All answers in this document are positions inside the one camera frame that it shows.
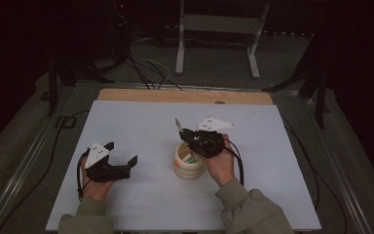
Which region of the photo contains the metal floor rail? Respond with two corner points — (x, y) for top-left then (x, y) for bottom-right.
(301, 97), (374, 234)
(0, 106), (64, 234)

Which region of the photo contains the clear pen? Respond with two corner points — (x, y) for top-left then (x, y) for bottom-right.
(174, 117), (185, 135)

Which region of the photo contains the white floor cable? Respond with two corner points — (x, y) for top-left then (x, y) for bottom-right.
(129, 36), (172, 90)

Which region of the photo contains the person's right hand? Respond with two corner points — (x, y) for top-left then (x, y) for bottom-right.
(202, 134), (237, 188)

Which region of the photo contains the cream ribbed pen holder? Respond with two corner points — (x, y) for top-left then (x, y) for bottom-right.
(173, 141), (206, 180)

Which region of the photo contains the black tripod stand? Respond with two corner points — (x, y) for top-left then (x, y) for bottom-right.
(46, 53), (115, 117)
(261, 33), (331, 130)

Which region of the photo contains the hand-held gripper cable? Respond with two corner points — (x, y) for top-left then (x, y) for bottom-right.
(76, 148), (93, 201)
(223, 138), (245, 187)

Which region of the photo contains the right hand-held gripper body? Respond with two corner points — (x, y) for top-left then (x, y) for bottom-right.
(188, 116), (236, 160)

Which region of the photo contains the long black floor cable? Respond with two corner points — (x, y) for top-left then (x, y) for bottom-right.
(0, 109), (91, 234)
(281, 115), (349, 234)

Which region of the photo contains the person's left hand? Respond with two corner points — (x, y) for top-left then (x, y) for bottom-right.
(79, 159), (116, 202)

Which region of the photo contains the left hand-held gripper cable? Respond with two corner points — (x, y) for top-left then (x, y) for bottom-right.
(76, 148), (93, 201)

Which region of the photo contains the right hand-held gripper cable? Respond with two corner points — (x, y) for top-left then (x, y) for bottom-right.
(223, 138), (245, 187)

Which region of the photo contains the dark equipment with red light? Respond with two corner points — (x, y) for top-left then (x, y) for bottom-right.
(109, 0), (133, 67)

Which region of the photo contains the white metal stand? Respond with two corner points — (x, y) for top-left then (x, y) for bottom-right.
(174, 0), (271, 80)

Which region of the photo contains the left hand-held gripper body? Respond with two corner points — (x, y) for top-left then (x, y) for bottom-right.
(84, 140), (131, 183)

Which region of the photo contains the black floor cable bundle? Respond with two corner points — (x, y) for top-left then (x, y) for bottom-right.
(126, 50), (183, 92)

